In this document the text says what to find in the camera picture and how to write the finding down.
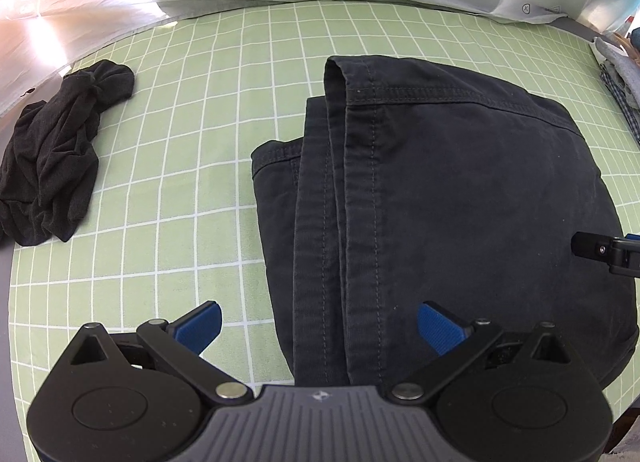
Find pile of clothes at edge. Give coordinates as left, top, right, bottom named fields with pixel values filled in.
left=594, top=35, right=640, bottom=113

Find blue plaid folded garment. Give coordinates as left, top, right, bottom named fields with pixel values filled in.
left=600, top=65, right=640, bottom=145

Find black crumpled cloth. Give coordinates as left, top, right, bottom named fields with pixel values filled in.
left=0, top=61, right=136, bottom=246

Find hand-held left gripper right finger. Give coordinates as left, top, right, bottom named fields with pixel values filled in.
left=391, top=301, right=573, bottom=403

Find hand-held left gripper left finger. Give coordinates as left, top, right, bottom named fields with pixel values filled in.
left=67, top=301, right=252, bottom=403

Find black pants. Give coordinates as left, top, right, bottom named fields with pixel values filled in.
left=250, top=56, right=640, bottom=390

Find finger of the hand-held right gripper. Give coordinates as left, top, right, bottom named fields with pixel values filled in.
left=571, top=231, right=640, bottom=279

